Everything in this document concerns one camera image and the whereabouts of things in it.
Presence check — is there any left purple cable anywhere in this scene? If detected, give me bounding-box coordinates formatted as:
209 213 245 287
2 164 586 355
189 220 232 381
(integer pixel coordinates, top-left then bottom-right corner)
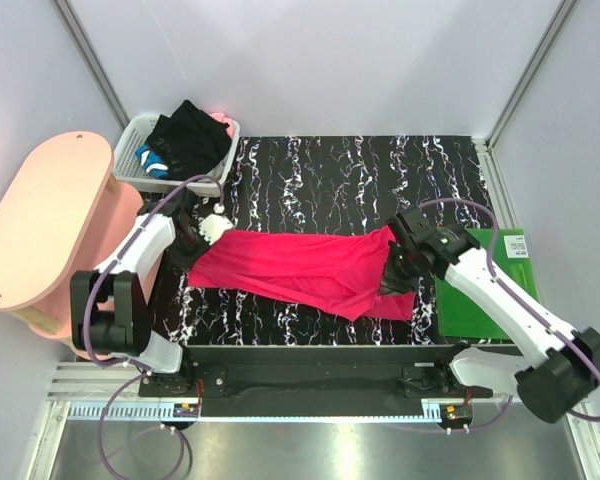
68 173 226 478

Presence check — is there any white slotted cable duct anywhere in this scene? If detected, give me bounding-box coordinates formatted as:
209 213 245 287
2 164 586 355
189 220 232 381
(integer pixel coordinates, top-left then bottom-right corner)
68 401 442 424

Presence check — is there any pink three tier shelf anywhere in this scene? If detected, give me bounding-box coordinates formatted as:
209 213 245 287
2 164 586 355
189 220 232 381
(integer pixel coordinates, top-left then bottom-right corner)
0 131 143 346

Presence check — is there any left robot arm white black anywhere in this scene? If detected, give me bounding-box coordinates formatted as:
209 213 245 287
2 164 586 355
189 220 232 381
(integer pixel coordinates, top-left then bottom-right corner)
69 190 231 396

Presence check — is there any aluminium rail front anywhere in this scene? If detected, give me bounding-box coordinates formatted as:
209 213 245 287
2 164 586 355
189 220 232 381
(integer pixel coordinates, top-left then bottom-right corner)
46 363 146 399

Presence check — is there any blue white garment in basket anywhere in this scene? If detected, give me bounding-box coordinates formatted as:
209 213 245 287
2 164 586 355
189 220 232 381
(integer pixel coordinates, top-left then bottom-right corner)
135 144 169 180

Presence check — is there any aluminium frame post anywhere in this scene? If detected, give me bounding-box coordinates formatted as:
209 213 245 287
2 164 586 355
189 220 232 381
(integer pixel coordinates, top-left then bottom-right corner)
51 0 130 129
485 0 579 151

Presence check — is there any pink red t shirt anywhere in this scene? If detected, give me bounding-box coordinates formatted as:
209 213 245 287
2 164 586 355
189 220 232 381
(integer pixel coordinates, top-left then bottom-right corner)
188 226 415 321

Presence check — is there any left aluminium frame post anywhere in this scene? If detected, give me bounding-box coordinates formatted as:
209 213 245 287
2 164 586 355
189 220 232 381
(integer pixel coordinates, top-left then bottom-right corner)
51 0 130 129

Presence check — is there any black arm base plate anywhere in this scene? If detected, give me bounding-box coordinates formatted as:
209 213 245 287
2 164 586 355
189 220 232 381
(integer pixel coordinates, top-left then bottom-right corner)
139 345 493 413

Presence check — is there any black marble pattern mat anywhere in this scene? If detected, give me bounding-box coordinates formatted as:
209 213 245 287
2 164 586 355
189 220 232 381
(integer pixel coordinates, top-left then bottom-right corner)
150 135 492 346

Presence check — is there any black t shirt in basket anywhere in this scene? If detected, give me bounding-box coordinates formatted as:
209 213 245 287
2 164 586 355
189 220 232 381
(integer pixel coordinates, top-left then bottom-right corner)
143 100 232 181

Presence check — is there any left small controller board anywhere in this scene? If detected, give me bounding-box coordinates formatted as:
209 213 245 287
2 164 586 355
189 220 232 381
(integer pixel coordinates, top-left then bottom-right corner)
173 403 200 418

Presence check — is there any small controller board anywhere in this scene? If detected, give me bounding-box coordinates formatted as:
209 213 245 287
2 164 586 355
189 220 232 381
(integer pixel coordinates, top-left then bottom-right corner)
441 404 473 422
173 403 200 418

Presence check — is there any right small controller board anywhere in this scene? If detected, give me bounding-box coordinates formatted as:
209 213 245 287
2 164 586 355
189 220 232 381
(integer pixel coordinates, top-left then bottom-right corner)
441 404 473 422

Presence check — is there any light pink garment in basket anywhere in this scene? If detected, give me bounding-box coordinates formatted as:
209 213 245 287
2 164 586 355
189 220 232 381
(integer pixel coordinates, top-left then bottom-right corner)
210 112 235 138

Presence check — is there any purple cable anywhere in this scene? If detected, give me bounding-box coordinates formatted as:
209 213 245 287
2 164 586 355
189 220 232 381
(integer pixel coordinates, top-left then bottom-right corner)
414 197 600 434
68 173 226 478

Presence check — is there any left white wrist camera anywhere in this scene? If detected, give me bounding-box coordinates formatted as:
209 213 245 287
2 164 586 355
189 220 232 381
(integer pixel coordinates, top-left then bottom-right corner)
199 203 235 245

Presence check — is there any green cutting mat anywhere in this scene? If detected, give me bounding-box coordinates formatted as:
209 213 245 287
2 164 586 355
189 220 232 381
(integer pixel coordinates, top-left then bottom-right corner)
433 226 543 342

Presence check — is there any right aluminium frame post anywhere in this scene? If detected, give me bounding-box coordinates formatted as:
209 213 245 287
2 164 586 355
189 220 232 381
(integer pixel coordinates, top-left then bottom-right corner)
485 0 579 151

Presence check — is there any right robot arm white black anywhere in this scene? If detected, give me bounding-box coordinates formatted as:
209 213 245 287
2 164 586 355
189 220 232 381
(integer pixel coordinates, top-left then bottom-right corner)
381 207 600 423

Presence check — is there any white plastic laundry basket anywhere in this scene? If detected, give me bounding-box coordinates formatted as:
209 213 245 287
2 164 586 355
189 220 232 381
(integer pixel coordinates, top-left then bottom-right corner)
113 109 240 197

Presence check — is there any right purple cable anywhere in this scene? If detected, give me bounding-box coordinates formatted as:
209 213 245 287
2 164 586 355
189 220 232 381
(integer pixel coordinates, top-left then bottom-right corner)
414 197 600 434

